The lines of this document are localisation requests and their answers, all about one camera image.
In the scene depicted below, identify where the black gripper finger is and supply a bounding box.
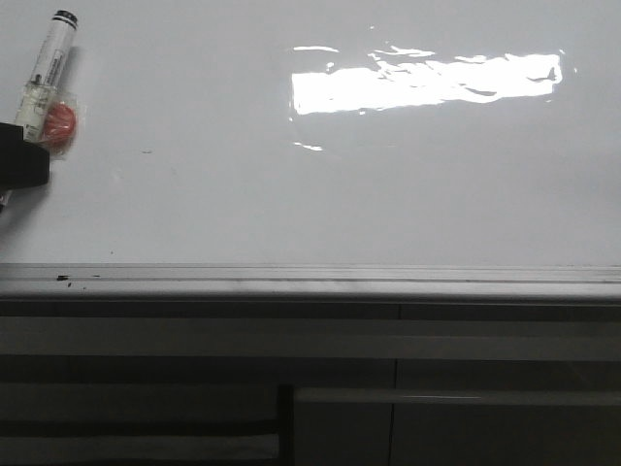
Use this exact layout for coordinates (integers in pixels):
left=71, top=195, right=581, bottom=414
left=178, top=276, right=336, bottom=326
left=0, top=123, right=50, bottom=190

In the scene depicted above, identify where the red magnet taped to marker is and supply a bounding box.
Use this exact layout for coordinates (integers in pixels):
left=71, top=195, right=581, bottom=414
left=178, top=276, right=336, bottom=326
left=38, top=91, right=82, bottom=160

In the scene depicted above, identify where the white whiteboard marker pen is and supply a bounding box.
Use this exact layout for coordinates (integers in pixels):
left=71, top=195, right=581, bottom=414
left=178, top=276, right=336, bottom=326
left=1, top=10, right=78, bottom=208

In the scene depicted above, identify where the white whiteboard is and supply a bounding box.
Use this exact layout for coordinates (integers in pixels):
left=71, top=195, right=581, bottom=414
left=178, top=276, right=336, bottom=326
left=1, top=1, right=620, bottom=266

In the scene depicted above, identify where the aluminium whiteboard tray rail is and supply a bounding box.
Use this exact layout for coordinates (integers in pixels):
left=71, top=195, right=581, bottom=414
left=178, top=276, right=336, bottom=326
left=1, top=263, right=620, bottom=305

